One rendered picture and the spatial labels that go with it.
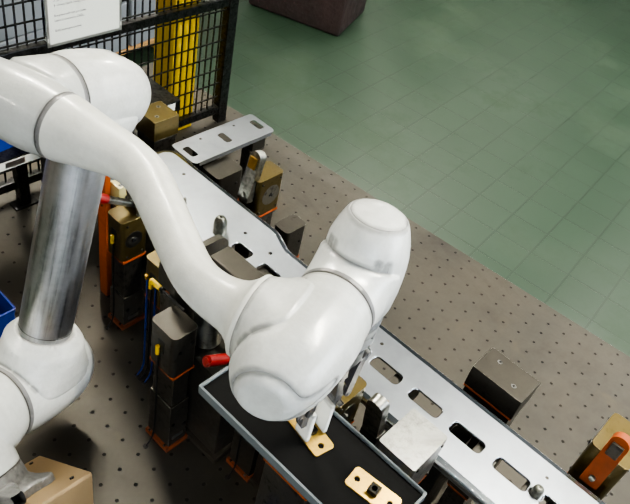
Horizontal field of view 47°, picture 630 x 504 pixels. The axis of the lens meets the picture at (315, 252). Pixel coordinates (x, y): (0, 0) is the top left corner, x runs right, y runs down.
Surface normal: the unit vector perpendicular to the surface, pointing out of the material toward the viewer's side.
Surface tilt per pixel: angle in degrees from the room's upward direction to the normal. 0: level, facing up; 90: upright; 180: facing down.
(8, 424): 56
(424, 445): 0
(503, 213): 0
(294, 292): 10
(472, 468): 0
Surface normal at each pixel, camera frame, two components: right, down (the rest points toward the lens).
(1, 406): 0.84, -0.32
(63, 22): 0.72, 0.56
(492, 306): 0.18, -0.72
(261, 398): -0.33, 0.59
